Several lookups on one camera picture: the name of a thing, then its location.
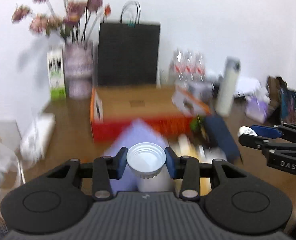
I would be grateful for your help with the purple textured vase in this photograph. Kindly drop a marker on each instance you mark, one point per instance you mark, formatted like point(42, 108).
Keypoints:
point(79, 69)

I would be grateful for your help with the red orange cardboard box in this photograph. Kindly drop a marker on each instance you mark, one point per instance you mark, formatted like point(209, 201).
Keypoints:
point(169, 111)

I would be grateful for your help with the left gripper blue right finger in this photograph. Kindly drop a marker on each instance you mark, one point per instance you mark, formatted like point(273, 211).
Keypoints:
point(190, 171)

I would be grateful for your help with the yellow white plush dog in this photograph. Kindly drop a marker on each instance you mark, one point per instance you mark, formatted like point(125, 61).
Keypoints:
point(204, 155)

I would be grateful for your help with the green white milk carton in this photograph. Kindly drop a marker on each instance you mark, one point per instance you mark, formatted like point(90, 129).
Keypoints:
point(56, 73)

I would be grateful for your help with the water bottle right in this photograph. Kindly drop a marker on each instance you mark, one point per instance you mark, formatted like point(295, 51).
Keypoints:
point(199, 67)

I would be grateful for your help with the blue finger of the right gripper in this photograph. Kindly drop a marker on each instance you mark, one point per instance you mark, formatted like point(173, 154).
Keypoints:
point(277, 131)
point(261, 143)

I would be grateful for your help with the small lavender tin box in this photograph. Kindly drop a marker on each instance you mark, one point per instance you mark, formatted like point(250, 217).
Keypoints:
point(201, 90)

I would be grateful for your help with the white ribbed jar lid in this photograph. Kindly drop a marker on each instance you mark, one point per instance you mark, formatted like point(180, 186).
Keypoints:
point(146, 159)

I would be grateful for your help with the water bottle middle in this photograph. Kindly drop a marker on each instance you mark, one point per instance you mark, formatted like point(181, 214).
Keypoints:
point(190, 66)

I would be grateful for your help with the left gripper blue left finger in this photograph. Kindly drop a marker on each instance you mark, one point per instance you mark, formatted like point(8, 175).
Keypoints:
point(102, 170)

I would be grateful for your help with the white power strip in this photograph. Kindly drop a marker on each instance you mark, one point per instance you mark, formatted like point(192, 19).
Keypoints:
point(36, 140)

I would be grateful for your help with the plastic bag of items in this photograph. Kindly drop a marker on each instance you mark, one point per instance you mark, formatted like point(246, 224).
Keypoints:
point(9, 153)

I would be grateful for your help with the navy zippered case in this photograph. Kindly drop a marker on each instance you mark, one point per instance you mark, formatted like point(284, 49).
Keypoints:
point(220, 136)

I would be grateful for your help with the purple tissue pack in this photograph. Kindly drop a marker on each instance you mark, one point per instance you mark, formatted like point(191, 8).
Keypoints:
point(257, 108)

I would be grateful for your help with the white round puck device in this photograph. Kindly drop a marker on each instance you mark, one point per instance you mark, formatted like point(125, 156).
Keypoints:
point(246, 130)

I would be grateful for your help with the white paper stack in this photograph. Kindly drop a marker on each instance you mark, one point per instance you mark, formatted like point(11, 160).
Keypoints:
point(246, 86)

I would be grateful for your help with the black paper shopping bag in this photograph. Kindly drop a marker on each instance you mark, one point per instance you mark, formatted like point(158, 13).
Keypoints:
point(128, 50)

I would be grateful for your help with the dried pink flower bouquet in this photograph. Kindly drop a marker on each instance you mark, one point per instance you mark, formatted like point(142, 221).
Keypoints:
point(75, 25)

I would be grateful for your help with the water bottle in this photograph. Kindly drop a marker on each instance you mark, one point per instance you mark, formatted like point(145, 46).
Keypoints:
point(190, 66)
point(199, 67)
point(177, 69)

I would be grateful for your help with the white thermos bottle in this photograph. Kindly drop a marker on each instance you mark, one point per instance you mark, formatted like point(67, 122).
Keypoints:
point(227, 87)

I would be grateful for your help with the water bottle left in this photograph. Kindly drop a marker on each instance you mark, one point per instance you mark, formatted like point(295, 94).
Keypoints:
point(177, 69)

